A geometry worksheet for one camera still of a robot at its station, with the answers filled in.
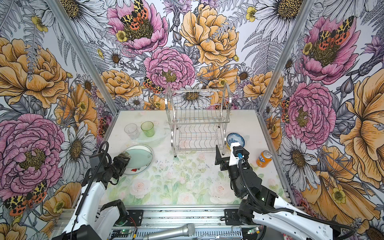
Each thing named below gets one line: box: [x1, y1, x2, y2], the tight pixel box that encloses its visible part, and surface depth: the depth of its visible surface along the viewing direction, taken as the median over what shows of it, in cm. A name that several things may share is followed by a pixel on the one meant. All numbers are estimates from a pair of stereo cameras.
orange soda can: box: [256, 150, 273, 168], surface depth 87 cm
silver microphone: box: [143, 223, 196, 240], surface depth 70 cm
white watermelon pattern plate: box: [124, 163, 151, 175], surface depth 89 cm
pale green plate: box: [123, 144, 154, 175], surface depth 94 cm
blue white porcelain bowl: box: [226, 132, 246, 148], surface depth 101 cm
